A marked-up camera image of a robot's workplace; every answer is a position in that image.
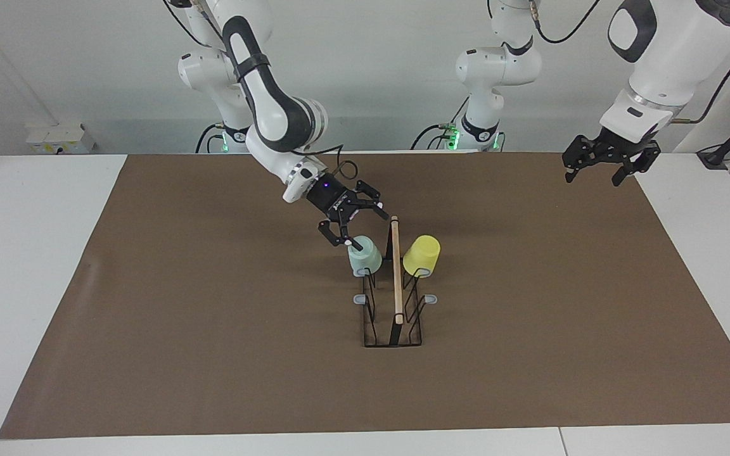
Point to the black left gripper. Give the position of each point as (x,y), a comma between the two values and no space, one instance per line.
(621,145)

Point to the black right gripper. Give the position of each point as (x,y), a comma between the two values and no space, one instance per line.
(332,196)

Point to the pale green plastic cup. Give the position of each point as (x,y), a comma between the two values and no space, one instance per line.
(365,258)

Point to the yellow plastic cup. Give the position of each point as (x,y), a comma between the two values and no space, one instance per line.
(422,253)

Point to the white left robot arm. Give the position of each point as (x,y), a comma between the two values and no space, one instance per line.
(675,50)

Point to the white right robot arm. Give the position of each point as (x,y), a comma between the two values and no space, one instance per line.
(276,120)

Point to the brown paper table mat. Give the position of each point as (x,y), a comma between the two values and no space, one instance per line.
(213,348)

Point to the white cardboard box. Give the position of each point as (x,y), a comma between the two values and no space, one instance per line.
(61,139)

